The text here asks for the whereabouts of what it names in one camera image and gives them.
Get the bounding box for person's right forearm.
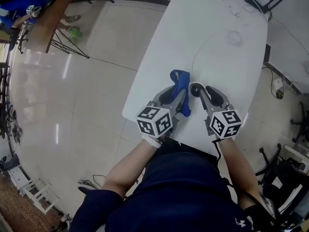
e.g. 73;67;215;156
218;136;260;210

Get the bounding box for black metal rack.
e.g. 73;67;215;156
0;61;24;140

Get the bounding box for thin white cable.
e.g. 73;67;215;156
192;29;243;75

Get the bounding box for wooden table with black legs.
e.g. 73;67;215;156
33;0;114;59

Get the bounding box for green bottle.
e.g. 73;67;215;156
69;27;83;39

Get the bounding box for small round black-white device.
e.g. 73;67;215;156
189;81;206;98

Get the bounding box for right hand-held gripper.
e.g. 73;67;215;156
197;86;243;139

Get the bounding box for tangled white cables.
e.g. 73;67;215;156
222;0;254;25

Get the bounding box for person's left forearm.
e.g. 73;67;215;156
102;139;162;200

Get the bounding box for black office chair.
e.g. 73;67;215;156
255;144;309;217
289;101;309;143

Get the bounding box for white shelf rack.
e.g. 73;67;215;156
7;167;60;215

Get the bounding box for person's navy shirt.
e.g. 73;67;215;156
69;144;278;232

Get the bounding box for white wristband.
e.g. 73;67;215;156
141;134;164;149

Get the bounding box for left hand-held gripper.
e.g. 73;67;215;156
136;85;189;139

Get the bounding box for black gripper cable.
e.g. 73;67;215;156
211;138;283;227

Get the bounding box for blue cloth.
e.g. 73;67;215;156
169;69;192;117

